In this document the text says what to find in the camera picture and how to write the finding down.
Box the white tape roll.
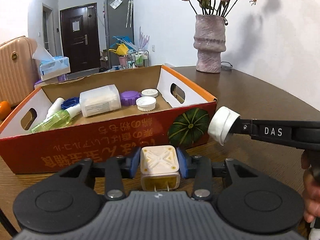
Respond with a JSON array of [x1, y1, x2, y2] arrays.
[[208, 106, 241, 146]]

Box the beige cube plug adapter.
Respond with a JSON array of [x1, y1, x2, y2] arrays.
[[140, 145, 181, 191]]

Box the purple ribbed lid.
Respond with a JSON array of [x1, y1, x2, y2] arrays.
[[120, 90, 141, 107]]

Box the white ribbed bottle cap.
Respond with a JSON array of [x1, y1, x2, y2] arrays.
[[136, 96, 157, 112]]

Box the green spray bottle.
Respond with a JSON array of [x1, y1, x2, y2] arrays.
[[31, 104, 81, 133]]

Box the blue ribbed lid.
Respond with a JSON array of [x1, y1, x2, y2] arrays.
[[61, 97, 79, 110]]

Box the round white metal disc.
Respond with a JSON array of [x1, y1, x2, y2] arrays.
[[141, 88, 159, 98]]

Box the small white tube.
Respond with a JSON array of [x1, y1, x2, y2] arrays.
[[46, 98, 65, 118]]

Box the person's right hand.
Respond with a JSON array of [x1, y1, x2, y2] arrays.
[[301, 151, 320, 223]]

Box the black eyeglasses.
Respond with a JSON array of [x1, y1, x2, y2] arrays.
[[221, 61, 233, 71]]

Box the clear plastic swab container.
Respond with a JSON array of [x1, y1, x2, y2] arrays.
[[79, 85, 121, 118]]

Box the orange cardboard box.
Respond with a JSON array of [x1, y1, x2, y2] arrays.
[[1, 66, 217, 174]]

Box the pink ceramic vase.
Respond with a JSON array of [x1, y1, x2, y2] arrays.
[[193, 15, 226, 74]]

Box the cluttered storage cart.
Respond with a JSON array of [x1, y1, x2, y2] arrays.
[[101, 28, 150, 70]]

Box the blue tissue box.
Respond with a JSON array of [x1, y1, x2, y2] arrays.
[[32, 44, 71, 81]]

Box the orange fruit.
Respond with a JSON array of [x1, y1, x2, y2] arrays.
[[0, 101, 11, 121]]

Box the pink ribbed suitcase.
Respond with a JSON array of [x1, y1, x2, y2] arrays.
[[0, 36, 40, 106]]

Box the dark brown door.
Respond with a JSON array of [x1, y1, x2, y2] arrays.
[[60, 3, 100, 73]]

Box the grey refrigerator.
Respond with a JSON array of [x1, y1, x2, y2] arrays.
[[104, 0, 134, 68]]

